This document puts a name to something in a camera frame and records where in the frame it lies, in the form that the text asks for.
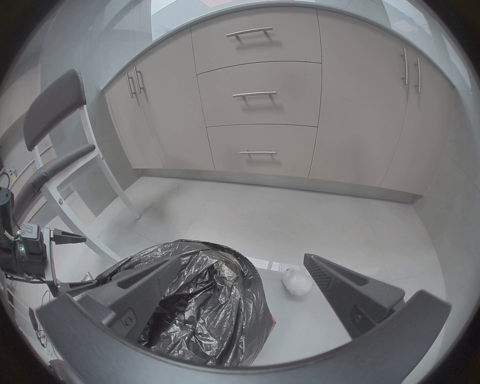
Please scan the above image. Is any beige cabinet with drawers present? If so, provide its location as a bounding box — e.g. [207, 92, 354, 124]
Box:
[102, 2, 457, 205]

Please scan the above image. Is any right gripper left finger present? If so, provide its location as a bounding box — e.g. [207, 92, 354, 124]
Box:
[77, 257, 184, 339]

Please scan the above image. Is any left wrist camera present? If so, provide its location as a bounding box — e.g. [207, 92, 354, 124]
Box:
[15, 223, 43, 247]

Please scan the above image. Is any black plastic bag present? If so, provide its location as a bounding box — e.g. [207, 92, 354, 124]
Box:
[94, 239, 278, 368]

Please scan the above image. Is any white chair with grey pads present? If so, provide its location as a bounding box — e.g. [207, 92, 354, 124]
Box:
[15, 68, 142, 265]

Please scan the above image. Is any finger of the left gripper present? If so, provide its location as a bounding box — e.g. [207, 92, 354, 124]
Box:
[52, 229, 88, 245]
[56, 278, 101, 299]

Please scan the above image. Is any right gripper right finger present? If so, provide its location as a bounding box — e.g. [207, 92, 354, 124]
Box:
[303, 253, 406, 340]

